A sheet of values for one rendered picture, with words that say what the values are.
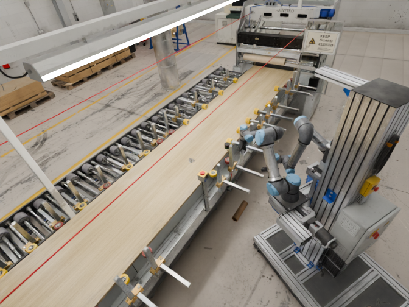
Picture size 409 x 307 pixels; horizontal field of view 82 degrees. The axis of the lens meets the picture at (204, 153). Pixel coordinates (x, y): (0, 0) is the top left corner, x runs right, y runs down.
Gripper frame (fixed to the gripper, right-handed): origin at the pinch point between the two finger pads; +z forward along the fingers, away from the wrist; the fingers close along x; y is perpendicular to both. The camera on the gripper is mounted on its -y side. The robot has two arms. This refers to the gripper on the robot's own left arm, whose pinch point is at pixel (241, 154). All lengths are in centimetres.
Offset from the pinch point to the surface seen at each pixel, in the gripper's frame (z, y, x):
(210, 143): 10.5, 10.1, 47.3
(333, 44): -43, 243, -23
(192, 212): 39, -67, 22
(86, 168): 15, -95, 155
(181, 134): 10, 6, 91
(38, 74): -133, -130, 33
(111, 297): 32, -167, 25
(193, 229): 31, -86, 5
